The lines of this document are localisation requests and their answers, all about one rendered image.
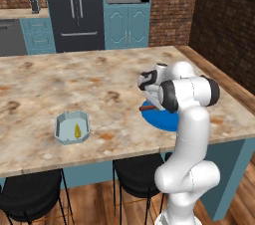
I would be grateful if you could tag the teal tall cupboard run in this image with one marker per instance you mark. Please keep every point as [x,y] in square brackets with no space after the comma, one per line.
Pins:
[127,26]

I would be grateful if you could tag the black bar stool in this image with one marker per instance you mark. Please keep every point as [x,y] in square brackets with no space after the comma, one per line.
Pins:
[30,195]
[137,176]

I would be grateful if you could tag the grey dishwasher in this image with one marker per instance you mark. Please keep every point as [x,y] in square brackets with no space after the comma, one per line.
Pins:
[11,38]

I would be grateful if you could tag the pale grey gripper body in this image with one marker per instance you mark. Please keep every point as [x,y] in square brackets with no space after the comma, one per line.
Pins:
[154,99]

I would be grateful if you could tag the teal kitchen island base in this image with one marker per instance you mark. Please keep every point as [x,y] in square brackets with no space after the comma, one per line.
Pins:
[225,169]

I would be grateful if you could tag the pale grey tupperware container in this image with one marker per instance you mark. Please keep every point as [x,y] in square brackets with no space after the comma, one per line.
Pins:
[63,132]

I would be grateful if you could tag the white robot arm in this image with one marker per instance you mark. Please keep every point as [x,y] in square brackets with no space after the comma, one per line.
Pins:
[191,126]

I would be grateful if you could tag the large blue plate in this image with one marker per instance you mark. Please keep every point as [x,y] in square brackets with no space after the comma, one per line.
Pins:
[162,121]

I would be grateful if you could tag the brown cooked sausage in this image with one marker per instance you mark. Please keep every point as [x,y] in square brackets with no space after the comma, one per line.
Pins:
[148,107]

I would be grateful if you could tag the black fridge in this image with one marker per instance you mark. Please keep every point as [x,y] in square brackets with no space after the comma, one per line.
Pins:
[74,10]

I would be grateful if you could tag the yellow-green vegetable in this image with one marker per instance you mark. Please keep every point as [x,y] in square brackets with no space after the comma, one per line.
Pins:
[77,131]

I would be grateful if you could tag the teal drawer cabinet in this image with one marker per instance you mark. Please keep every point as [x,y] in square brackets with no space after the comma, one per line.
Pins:
[38,36]

